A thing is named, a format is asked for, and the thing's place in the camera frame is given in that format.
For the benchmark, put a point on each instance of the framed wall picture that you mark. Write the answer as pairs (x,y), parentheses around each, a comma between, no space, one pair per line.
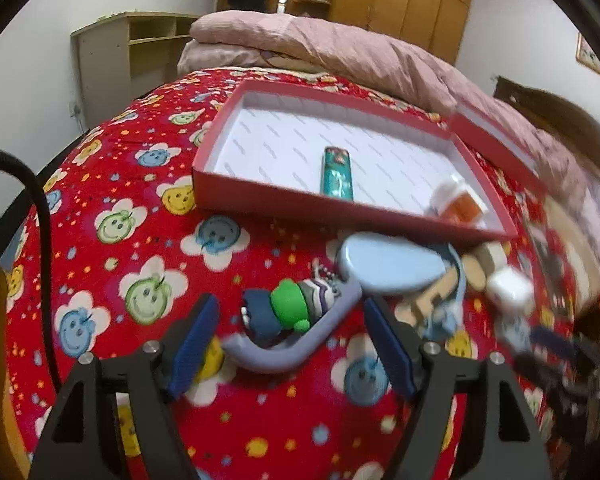
(591,55)

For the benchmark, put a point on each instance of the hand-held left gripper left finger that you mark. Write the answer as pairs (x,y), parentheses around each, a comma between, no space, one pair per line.
(195,350)

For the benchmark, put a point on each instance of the dark wooden headboard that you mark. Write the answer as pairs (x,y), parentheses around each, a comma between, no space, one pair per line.
(555,110)

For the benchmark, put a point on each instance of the pink quilt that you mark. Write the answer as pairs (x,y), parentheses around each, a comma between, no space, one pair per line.
(355,50)

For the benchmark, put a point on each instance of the red box lid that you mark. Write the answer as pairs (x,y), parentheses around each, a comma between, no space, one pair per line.
(500,145)

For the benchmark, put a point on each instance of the red smiley printed blanket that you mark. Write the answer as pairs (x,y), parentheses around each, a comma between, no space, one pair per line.
(130,200)

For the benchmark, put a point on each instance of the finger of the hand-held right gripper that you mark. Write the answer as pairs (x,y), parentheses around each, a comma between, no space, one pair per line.
(555,347)

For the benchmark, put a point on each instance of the white bottle orange label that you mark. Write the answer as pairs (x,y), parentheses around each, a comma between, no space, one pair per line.
(460,207)

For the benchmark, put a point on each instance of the beige shelf desk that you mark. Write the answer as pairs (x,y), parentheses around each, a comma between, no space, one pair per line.
(105,60)

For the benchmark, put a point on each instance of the wooden wardrobe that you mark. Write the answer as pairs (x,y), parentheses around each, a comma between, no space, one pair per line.
(405,0)

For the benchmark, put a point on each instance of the white charger plug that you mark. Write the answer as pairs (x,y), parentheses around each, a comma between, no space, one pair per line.
(494,256)

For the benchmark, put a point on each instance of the grey socket adapter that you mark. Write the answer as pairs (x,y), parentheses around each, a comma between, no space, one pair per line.
(420,305)

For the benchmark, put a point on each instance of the teal lighter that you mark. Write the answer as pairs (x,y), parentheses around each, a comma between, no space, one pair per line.
(336,172)

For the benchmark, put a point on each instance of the wall outlet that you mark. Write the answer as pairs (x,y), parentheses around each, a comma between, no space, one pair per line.
(74,111)

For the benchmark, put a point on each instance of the purple plastic hook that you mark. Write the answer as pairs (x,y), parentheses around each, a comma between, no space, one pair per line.
(280,360)

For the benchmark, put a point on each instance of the white earbud case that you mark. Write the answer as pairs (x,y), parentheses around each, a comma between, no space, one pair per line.
(510,290)

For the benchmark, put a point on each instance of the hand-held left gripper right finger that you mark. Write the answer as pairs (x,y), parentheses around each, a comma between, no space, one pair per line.
(390,350)

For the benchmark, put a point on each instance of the red cardboard box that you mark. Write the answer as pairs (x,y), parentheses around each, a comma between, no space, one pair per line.
(280,130)

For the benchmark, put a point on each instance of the light blue correction tape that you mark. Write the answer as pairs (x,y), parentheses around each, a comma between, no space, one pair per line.
(390,265)

